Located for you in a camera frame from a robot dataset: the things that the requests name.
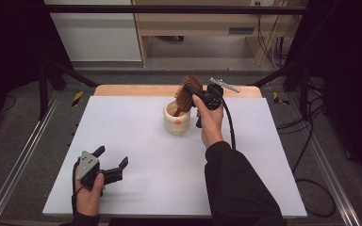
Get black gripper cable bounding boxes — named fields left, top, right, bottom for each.
left=71, top=159, right=82, bottom=215
left=220, top=96, right=337, bottom=218

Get black stand legs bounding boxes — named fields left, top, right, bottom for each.
left=248, top=60, right=311, bottom=122
left=38, top=59, right=99, bottom=121

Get yellow black tape marker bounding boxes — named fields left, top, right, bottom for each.
left=71, top=90, right=85, bottom=107
left=272, top=91, right=291, bottom=106

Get light wooden table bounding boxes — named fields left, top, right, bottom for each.
left=93, top=84, right=263, bottom=98

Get black floor cables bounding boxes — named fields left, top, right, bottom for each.
left=275, top=80, right=329, bottom=172

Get white board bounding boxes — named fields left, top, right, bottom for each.
left=41, top=95, right=308, bottom=219

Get person's right hand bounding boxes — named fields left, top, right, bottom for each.
left=191, top=94, right=225, bottom=150

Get cream ribbed cup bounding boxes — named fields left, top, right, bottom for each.
left=162, top=101, right=191, bottom=137

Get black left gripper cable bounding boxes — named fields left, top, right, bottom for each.
left=71, top=159, right=82, bottom=215

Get black horizontal frame bar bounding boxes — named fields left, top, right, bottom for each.
left=22, top=4, right=309, bottom=15

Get hanging cables under desk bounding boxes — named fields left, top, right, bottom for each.
left=256, top=2, right=300, bottom=70

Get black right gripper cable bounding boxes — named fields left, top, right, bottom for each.
left=220, top=96, right=337, bottom=218

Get brown wooden hairbrush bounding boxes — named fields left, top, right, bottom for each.
left=173, top=74, right=204, bottom=118

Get person's left hand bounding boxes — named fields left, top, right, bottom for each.
left=74, top=172, right=106, bottom=217

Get light wooden desk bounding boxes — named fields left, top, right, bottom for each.
left=131, top=0, right=309, bottom=68

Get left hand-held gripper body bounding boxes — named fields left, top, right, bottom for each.
left=74, top=150, right=123, bottom=192

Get white cabinet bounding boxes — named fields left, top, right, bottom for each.
left=43, top=0, right=142, bottom=62

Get dark curtain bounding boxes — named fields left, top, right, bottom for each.
left=287, top=0, right=362, bottom=191
left=0, top=0, right=74, bottom=135

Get aluminium rail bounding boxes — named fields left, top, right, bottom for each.
left=287, top=93, right=362, bottom=226
left=0, top=90, right=61, bottom=226

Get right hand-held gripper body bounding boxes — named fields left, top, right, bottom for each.
left=200, top=77, right=241, bottom=111

